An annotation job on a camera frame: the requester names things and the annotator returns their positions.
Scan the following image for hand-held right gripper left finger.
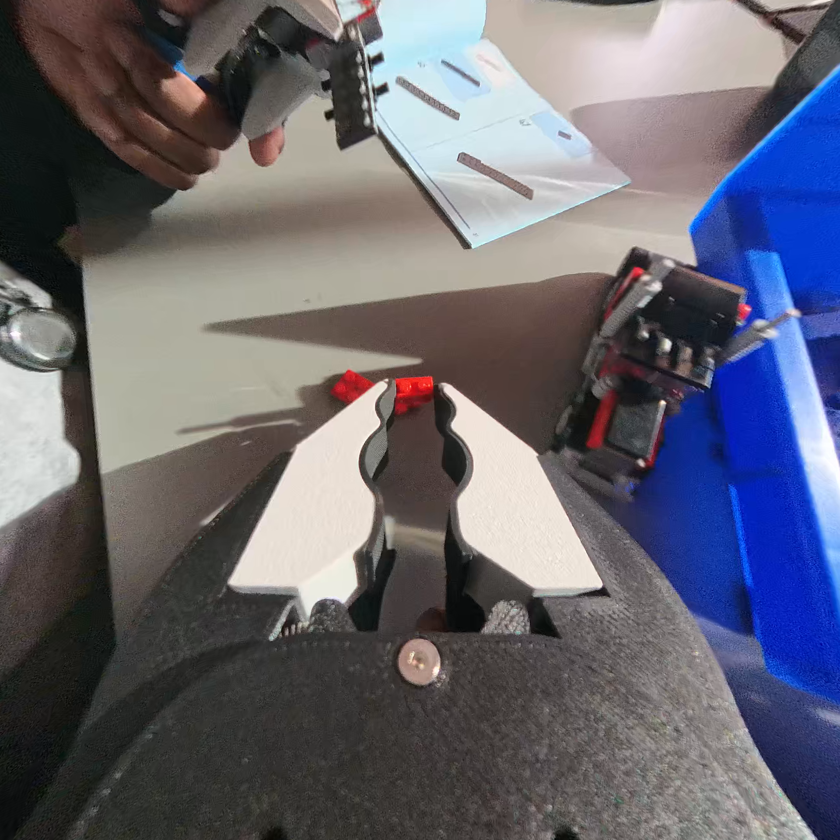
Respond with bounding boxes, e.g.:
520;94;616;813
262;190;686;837
227;379;398;616

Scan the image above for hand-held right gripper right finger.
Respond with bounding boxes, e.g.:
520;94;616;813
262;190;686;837
433;382;605;613

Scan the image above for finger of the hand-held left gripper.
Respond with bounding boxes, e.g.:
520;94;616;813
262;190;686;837
184;0;345;76
240;51;326;142

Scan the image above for long black toy brick plate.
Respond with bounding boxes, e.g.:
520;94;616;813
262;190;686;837
323;0;385;151

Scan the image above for blue plastic storage bin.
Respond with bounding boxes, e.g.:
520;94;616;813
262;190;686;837
617;66;840;706

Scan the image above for person's left forearm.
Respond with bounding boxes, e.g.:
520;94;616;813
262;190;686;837
0;0;99;283

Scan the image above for grey desk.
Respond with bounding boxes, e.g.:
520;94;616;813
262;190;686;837
62;0;788;657

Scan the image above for person's left hand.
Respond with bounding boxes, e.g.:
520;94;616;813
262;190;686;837
13;0;286;193

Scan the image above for light blue instruction booklet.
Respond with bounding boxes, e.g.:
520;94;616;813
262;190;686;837
341;0;632;249

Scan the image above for black red toy brick truck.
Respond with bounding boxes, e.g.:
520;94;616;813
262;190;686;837
551;246;802;493

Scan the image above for person's grey shirt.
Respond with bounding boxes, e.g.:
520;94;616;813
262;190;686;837
0;262;83;532

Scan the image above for black box device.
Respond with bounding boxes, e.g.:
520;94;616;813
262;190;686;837
771;13;840;132

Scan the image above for metal cord clasp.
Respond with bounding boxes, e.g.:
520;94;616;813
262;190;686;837
0;279;78;373

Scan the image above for power adapter cable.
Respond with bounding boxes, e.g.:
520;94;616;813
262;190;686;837
735;0;834;43

